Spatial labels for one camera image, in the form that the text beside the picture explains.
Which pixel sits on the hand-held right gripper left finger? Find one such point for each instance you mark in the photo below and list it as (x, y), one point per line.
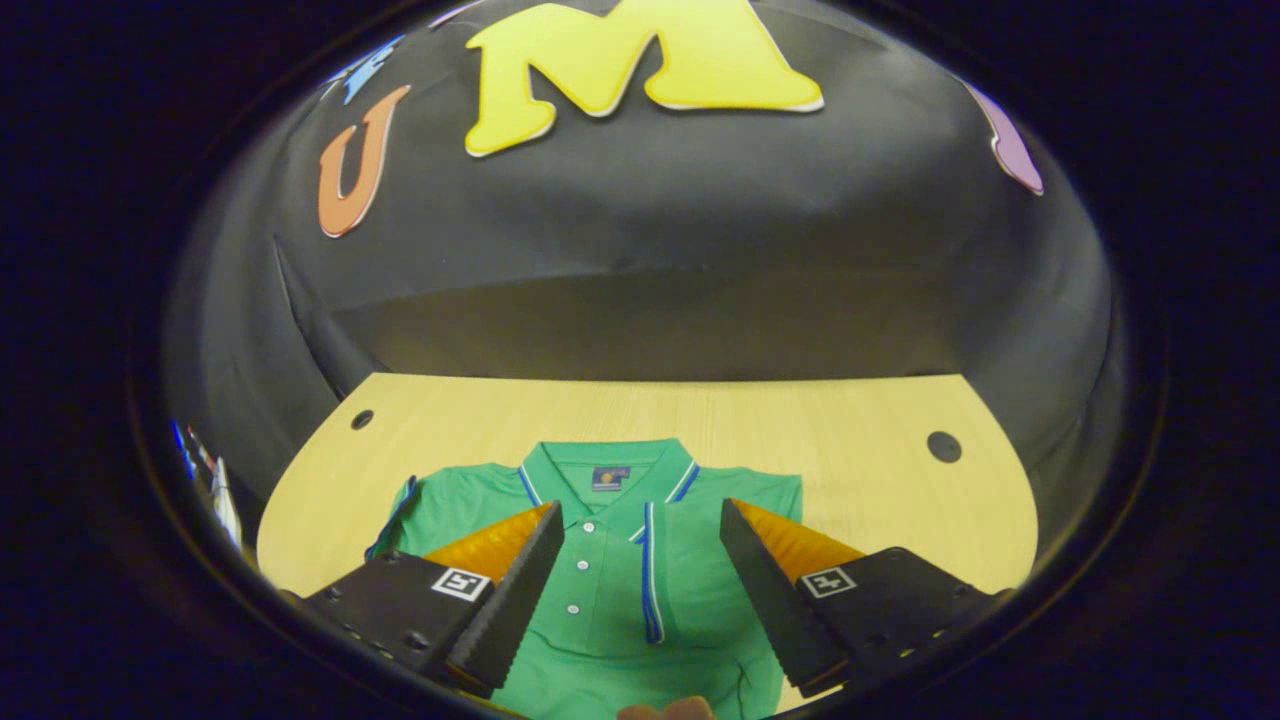
(510, 610)

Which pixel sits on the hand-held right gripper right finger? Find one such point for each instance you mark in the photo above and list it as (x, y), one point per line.
(775, 610)

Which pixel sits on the green T-shirt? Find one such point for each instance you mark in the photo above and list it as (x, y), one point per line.
(600, 640)

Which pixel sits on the white blue background object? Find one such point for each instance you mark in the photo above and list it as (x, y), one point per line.
(225, 510)

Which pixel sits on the black backdrop cloth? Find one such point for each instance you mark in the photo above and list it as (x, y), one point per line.
(640, 200)

